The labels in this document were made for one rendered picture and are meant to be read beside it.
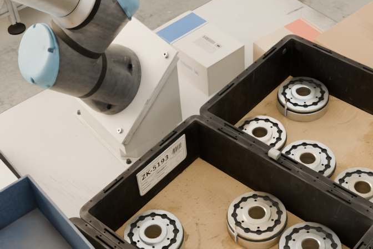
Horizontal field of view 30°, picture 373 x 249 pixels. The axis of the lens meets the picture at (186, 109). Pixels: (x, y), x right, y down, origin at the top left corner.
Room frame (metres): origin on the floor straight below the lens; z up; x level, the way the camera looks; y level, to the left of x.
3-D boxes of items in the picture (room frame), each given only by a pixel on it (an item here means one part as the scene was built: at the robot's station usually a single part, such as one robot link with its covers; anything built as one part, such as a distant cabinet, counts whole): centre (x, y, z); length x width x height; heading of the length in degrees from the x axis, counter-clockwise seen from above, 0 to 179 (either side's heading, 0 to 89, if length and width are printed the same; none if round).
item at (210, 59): (1.33, -0.04, 0.75); 0.20 x 0.12 x 0.09; 37
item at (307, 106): (1.02, -0.24, 0.86); 0.10 x 0.10 x 0.01
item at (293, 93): (1.02, -0.24, 0.86); 0.05 x 0.05 x 0.01
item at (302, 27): (1.30, -0.27, 0.74); 0.16 x 0.12 x 0.07; 121
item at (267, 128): (0.92, -0.13, 0.86); 0.05 x 0.05 x 0.01
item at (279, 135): (0.92, -0.13, 0.86); 0.10 x 0.10 x 0.01
